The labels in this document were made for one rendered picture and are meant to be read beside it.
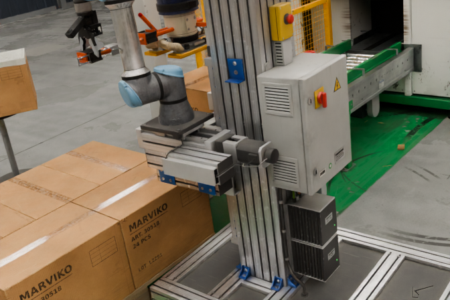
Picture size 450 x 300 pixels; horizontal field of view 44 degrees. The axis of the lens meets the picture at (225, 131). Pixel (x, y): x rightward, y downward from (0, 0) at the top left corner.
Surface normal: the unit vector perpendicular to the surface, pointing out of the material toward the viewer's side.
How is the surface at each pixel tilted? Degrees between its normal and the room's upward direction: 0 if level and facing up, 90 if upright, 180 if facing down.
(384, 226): 0
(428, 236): 0
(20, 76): 90
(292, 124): 90
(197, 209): 90
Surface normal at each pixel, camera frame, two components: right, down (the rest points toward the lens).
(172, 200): 0.76, 0.14
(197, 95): -0.68, 0.35
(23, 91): 0.32, 0.31
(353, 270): -0.13, -0.92
